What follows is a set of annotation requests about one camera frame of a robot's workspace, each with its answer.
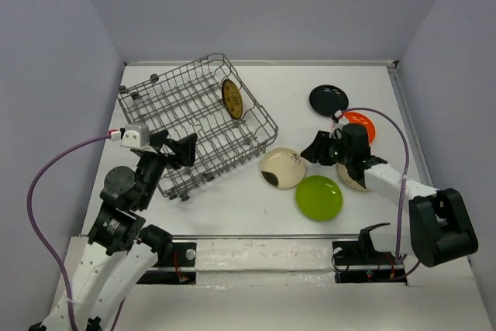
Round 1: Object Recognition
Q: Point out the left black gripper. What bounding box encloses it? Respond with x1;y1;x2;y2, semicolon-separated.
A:
138;128;199;208

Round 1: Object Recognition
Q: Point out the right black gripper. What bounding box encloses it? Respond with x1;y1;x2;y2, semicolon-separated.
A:
298;130;351;166

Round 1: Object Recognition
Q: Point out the cream plate with small marks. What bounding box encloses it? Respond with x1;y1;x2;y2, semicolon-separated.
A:
336;164;368;191

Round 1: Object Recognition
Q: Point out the cream plate with black blossoms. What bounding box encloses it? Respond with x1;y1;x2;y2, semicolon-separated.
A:
260;147;306;189

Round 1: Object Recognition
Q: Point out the orange plate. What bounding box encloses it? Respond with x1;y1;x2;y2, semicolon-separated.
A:
343;111;376;144

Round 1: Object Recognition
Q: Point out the lime green plate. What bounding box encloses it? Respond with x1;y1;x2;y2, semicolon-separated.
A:
295;175;343;222

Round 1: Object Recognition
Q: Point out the yellow brown patterned plate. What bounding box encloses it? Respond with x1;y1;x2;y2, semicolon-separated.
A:
221;79;243;120

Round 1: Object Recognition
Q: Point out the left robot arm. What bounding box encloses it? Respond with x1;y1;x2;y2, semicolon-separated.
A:
26;125;198;330

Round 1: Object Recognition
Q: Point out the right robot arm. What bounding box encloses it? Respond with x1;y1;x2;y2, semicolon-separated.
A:
301;124;479;267

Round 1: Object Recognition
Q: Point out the white front board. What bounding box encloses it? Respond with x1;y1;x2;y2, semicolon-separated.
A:
110;239;491;330

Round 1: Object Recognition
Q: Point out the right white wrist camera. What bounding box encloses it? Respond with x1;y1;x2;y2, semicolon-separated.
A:
331;110;350;132

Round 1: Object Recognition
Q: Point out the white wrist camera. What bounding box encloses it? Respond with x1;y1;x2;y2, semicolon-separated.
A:
331;110;350;132
120;124;150;149

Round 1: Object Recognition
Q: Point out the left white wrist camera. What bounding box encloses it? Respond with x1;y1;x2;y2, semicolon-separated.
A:
120;124;150;149

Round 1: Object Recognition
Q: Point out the grey wire dish rack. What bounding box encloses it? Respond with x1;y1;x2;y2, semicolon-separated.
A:
118;53;278;201

